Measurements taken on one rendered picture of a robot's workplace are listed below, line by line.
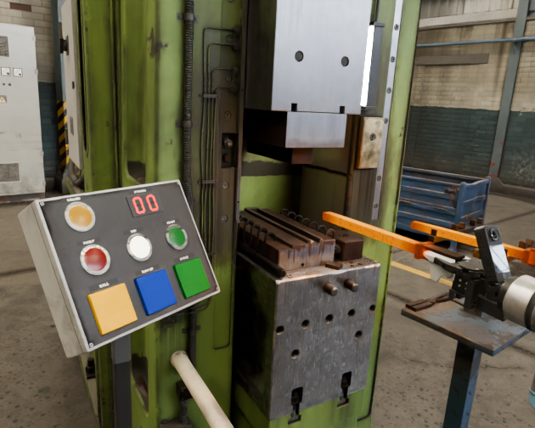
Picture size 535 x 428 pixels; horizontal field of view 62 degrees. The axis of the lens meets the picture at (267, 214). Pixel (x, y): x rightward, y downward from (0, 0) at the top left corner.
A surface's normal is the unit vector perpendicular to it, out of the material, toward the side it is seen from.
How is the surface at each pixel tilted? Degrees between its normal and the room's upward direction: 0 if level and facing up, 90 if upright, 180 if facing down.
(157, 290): 60
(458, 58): 90
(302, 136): 90
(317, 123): 90
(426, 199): 89
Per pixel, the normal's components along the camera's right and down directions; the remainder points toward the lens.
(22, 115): 0.65, 0.22
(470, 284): -0.87, 0.09
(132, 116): 0.37, 0.25
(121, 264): 0.72, -0.33
